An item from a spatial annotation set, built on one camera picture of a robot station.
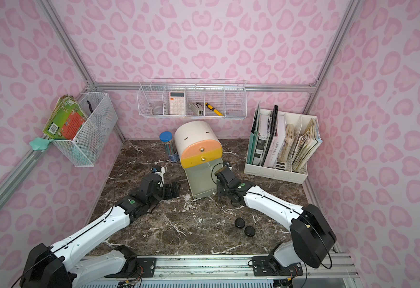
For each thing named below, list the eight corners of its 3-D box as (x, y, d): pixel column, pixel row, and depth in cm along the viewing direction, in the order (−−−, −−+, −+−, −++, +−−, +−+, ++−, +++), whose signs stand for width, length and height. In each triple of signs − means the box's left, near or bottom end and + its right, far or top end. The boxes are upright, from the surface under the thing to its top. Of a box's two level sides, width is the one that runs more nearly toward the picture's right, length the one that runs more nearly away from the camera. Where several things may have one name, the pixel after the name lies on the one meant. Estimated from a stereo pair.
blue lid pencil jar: (166, 163, 111) (158, 140, 95) (168, 154, 115) (160, 131, 100) (179, 163, 110) (173, 140, 95) (180, 154, 115) (175, 131, 100)
